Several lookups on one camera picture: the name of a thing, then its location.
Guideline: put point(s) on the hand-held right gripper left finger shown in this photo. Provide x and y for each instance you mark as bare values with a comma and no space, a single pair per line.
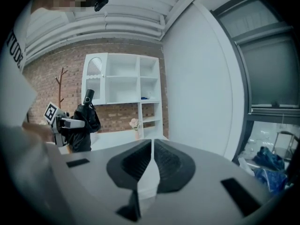
93,184

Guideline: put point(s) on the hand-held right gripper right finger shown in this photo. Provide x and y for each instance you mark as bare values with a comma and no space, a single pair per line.
206,167

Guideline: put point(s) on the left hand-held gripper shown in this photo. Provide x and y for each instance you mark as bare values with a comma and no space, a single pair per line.
50,112

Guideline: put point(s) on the black object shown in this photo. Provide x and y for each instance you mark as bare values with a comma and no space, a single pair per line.
82,130

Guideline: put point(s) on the person's left forearm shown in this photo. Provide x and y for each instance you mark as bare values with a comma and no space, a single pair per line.
35,130

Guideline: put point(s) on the wooden coat rack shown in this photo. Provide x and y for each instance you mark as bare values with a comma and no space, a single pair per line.
61,83

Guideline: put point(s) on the pink vase with flowers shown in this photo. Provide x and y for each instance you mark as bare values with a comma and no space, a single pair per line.
134,123

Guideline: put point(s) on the blue striped bag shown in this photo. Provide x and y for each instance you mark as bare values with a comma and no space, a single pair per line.
269,172

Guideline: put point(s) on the white shelf cabinet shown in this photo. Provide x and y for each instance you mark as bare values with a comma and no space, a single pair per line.
122,78

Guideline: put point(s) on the white printed t-shirt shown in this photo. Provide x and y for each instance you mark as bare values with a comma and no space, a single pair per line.
14,78

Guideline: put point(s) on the blue cloth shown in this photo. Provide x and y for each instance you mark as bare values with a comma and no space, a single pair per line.
144,98

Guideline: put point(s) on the wooden framed chair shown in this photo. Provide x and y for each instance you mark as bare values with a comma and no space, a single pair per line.
288,144

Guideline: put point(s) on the white ceiling pipes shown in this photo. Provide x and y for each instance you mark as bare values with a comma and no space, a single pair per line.
93,27

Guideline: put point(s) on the dark framed window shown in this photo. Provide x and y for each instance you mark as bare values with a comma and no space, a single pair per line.
269,78

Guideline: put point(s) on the black head camera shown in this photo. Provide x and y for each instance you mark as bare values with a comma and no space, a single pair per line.
101,1

